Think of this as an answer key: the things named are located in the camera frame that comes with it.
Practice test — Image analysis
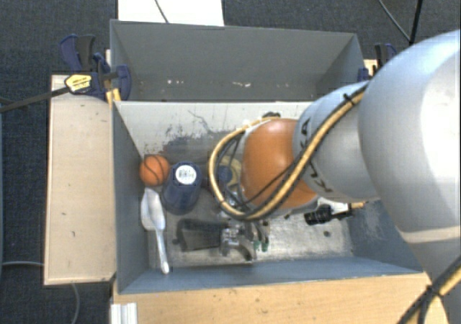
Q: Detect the black flat object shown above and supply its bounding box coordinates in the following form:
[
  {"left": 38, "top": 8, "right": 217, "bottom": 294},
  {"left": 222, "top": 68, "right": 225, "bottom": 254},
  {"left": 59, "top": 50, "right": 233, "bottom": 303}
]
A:
[{"left": 172, "top": 219, "right": 223, "bottom": 253}]

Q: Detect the yellow and blue round object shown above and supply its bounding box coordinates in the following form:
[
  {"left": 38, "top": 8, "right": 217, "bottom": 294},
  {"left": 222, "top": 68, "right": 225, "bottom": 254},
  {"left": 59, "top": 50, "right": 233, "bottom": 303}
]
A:
[{"left": 216, "top": 156, "right": 246, "bottom": 190}]

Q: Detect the dark blue cup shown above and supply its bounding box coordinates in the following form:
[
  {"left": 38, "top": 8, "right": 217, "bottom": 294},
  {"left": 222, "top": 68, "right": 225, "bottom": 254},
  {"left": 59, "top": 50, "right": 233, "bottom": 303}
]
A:
[{"left": 160, "top": 161, "right": 203, "bottom": 216}]

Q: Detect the white plastic spoon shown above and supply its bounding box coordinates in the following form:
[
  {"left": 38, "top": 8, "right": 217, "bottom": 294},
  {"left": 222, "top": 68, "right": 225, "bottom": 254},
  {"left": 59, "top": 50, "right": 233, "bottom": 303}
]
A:
[{"left": 140, "top": 187, "right": 171, "bottom": 275}]

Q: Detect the orange basketball toy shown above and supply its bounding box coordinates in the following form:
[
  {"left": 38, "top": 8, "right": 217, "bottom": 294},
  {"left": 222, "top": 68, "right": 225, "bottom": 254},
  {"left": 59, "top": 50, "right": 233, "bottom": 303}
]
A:
[{"left": 139, "top": 154, "right": 171, "bottom": 187}]

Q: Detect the pale wood board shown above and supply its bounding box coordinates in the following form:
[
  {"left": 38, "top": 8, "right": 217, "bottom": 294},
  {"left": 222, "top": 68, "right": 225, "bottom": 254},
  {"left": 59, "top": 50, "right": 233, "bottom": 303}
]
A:
[{"left": 43, "top": 73, "right": 118, "bottom": 286}]

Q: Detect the grey metal bin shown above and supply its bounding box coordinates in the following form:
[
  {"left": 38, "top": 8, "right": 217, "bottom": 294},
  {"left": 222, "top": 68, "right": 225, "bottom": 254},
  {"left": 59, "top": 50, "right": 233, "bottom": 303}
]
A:
[{"left": 109, "top": 19, "right": 426, "bottom": 295}]

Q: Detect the black cylinder on white bracket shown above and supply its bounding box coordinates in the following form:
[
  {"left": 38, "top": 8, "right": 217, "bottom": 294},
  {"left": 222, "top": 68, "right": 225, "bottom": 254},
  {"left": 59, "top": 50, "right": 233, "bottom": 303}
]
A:
[{"left": 303, "top": 197, "right": 365, "bottom": 226}]

